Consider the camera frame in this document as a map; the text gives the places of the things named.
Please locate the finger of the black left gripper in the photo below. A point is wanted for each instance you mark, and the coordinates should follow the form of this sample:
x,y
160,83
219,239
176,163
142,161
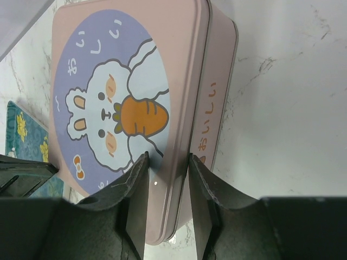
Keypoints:
x,y
21,178

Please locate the teal floral tray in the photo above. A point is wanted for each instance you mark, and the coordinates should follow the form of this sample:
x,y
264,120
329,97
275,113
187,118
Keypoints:
x,y
27,139

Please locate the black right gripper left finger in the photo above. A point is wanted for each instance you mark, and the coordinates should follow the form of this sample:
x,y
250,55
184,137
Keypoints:
x,y
110,224

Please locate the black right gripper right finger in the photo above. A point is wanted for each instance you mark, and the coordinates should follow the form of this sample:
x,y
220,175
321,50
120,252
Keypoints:
x,y
229,224

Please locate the pink chocolate tin box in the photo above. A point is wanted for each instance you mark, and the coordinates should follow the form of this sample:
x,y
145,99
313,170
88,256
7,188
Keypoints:
x,y
214,108

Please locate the metal tin lid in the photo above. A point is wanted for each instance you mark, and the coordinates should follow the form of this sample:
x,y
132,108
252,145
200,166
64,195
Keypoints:
x,y
126,77

